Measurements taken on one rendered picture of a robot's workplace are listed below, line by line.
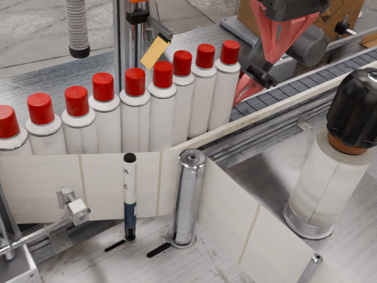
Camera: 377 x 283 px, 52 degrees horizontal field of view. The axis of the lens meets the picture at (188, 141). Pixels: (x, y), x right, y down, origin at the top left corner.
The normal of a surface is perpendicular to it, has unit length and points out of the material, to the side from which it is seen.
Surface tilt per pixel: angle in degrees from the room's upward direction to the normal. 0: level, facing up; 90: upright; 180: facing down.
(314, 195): 90
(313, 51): 87
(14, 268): 0
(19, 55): 0
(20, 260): 0
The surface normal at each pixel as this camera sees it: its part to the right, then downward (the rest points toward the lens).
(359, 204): 0.10, -0.73
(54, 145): 0.63, 0.57
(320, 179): -0.71, 0.44
